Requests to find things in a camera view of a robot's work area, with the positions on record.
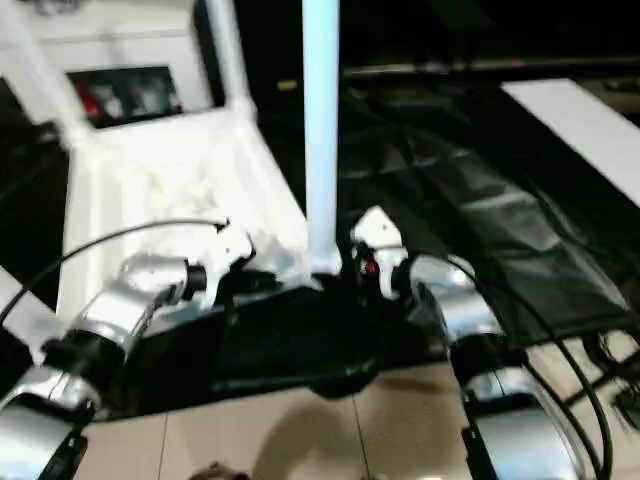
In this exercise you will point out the white plastic table top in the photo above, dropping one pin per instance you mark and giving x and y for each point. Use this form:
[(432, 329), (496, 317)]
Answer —
[(150, 165)]

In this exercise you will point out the white plastic table leg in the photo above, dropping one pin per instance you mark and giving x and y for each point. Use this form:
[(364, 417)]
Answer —
[(22, 305), (320, 125), (45, 85), (232, 55)]

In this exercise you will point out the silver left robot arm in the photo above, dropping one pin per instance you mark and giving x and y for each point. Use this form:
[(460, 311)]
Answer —
[(125, 295)]

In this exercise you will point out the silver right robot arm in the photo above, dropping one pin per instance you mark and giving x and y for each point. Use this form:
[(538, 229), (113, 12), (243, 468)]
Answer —
[(460, 300)]

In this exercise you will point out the black table mat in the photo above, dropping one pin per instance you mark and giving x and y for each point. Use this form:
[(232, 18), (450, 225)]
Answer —
[(500, 210)]

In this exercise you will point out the dark robot foot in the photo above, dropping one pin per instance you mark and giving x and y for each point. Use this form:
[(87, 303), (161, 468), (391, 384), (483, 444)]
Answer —
[(220, 472)]

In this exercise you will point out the black stand leg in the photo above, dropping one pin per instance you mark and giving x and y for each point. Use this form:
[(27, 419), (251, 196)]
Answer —
[(590, 392)]

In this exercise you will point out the white flat board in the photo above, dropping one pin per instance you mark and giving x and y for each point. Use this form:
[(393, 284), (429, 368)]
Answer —
[(575, 125)]

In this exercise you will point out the white glass-door cabinet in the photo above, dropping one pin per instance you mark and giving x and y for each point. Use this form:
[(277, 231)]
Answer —
[(125, 50)]

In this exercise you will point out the small black flat device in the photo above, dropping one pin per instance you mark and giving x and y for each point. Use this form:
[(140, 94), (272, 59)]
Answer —
[(622, 85)]

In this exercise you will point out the clear glass ornament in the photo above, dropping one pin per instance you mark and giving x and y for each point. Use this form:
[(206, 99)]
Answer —
[(47, 5)]

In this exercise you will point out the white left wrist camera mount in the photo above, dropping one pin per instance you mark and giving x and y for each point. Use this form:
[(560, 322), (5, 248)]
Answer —
[(225, 250)]

